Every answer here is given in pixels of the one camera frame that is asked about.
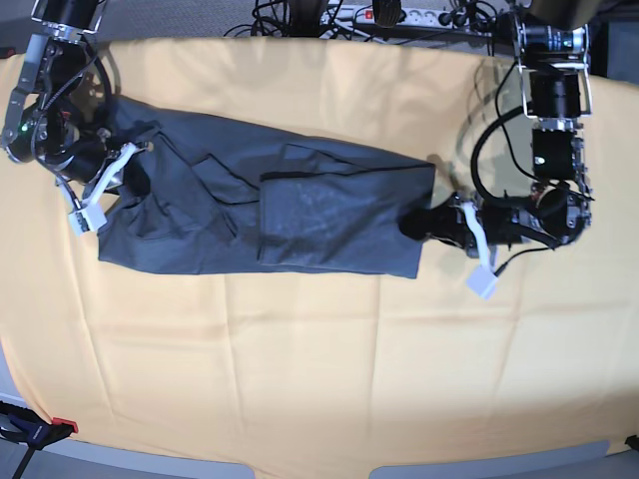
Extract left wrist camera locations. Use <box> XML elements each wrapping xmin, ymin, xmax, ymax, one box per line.
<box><xmin>466</xmin><ymin>265</ymin><xmax>498</xmax><ymax>299</ymax></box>

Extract yellow table cloth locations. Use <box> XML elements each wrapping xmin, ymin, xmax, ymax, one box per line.
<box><xmin>1</xmin><ymin>39</ymin><xmax>638</xmax><ymax>478</ymax></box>

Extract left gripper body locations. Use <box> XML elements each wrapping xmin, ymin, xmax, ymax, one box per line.
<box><xmin>448</xmin><ymin>194</ymin><xmax>544</xmax><ymax>258</ymax></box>

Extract blue-grey T-shirt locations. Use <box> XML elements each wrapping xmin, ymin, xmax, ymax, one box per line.
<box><xmin>98</xmin><ymin>97</ymin><xmax>435</xmax><ymax>278</ymax></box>

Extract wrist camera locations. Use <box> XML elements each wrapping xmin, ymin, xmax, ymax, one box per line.
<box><xmin>68</xmin><ymin>204</ymin><xmax>107</xmax><ymax>236</ymax></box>
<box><xmin>466</xmin><ymin>265</ymin><xmax>498</xmax><ymax>299</ymax></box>

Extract blue red table clamp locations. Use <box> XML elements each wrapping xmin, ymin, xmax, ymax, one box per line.
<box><xmin>1</xmin><ymin>402</ymin><xmax>79</xmax><ymax>479</ymax></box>

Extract tangled black cables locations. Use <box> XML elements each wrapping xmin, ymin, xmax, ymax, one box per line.
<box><xmin>222</xmin><ymin>0</ymin><xmax>380</xmax><ymax>41</ymax></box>

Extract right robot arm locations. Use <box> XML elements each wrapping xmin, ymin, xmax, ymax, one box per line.
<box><xmin>1</xmin><ymin>1</ymin><xmax>126</xmax><ymax>193</ymax></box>

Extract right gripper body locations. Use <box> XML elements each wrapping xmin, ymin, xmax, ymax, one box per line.
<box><xmin>49</xmin><ymin>137</ymin><xmax>125</xmax><ymax>186</ymax></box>

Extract white power strip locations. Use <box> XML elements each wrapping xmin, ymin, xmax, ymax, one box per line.
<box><xmin>321</xmin><ymin>2</ymin><xmax>493</xmax><ymax>38</ymax></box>

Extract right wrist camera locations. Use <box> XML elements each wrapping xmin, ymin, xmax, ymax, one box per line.
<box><xmin>68</xmin><ymin>204</ymin><xmax>107</xmax><ymax>236</ymax></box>

